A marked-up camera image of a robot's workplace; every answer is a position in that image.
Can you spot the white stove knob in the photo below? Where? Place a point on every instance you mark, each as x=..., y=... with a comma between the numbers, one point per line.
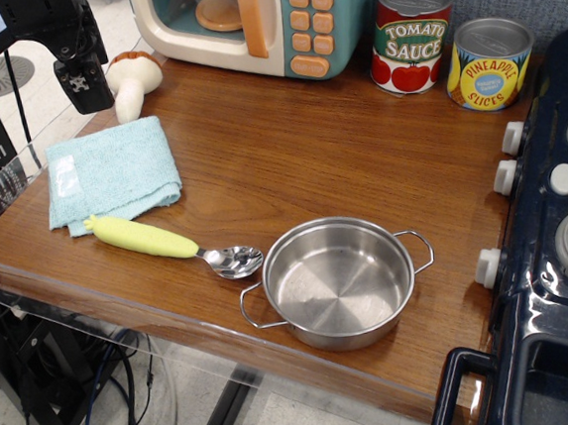
x=504, y=178
x=512, y=137
x=487, y=267

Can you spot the stainless steel pot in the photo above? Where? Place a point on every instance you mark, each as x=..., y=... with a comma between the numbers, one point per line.
x=339, y=283

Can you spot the white stove knob bottom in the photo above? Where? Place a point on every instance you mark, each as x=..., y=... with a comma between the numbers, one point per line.
x=487, y=267

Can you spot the spoon with yellow-green handle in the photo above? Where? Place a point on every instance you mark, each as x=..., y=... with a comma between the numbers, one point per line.
x=231, y=263

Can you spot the white stove knob middle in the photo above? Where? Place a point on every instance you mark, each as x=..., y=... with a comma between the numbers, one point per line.
x=504, y=178

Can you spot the light blue folded towel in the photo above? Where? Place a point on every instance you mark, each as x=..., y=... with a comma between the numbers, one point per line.
x=119, y=172

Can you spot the tomato sauce can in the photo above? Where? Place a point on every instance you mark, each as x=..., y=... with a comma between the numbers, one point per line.
x=408, y=44

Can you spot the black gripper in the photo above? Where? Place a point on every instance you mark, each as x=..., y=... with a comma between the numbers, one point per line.
x=68, y=29

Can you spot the white stove knob top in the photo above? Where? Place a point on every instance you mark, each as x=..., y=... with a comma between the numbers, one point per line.
x=512, y=137

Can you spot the toy mushroom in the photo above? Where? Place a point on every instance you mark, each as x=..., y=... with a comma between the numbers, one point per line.
x=131, y=76

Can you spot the dark blue toy stove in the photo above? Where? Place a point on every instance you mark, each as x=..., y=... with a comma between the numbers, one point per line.
x=525, y=371

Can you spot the toy microwave oven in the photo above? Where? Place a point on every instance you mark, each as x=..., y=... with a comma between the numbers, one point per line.
x=310, y=39

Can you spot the pineapple slices can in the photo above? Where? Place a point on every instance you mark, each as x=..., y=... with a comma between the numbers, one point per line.
x=489, y=61

